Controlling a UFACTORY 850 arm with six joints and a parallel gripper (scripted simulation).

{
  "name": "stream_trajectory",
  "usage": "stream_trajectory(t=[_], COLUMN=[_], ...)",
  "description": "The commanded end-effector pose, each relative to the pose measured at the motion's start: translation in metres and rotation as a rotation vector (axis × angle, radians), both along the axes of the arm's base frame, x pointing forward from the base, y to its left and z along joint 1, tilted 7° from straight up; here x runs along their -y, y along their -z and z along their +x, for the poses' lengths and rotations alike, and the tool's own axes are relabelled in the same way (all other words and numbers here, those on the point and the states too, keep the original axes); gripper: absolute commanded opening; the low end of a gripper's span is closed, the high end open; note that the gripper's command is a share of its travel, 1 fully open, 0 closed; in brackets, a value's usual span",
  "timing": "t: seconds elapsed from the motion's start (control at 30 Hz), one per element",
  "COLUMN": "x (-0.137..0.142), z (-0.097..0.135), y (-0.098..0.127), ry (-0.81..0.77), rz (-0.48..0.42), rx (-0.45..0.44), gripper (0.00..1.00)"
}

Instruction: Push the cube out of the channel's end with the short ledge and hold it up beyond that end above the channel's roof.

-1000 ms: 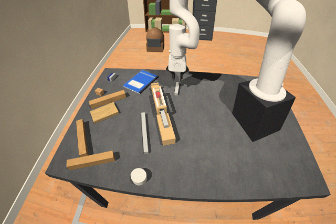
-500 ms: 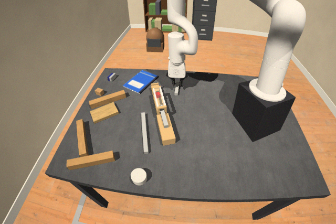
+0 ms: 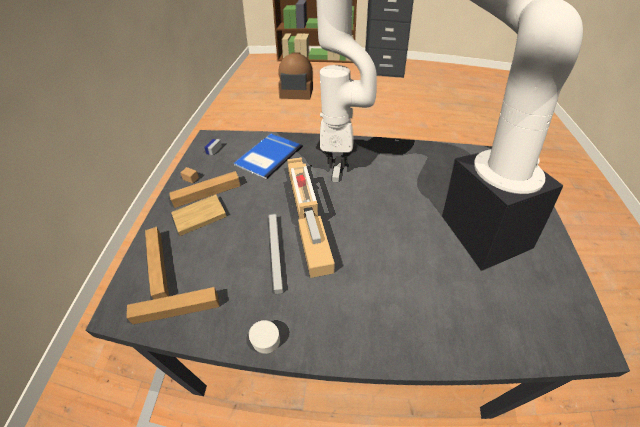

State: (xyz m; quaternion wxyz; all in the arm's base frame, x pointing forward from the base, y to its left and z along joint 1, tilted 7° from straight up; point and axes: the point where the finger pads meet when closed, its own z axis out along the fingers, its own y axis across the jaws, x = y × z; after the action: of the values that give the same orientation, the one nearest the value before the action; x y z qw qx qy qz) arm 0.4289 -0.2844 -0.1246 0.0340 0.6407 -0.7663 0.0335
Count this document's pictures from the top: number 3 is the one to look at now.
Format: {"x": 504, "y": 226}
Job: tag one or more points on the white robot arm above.
{"x": 548, "y": 44}

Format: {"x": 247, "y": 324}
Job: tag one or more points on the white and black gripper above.
{"x": 336, "y": 140}

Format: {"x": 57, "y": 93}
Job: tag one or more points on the white cylinder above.
{"x": 264, "y": 336}

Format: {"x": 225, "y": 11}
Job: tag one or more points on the small wooden block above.
{"x": 189, "y": 175}

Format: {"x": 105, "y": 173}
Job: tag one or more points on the light grey square stick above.
{"x": 337, "y": 167}

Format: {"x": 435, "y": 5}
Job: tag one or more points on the flat wooden board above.
{"x": 198, "y": 214}

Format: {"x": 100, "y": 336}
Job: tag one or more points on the blue notebook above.
{"x": 268, "y": 155}

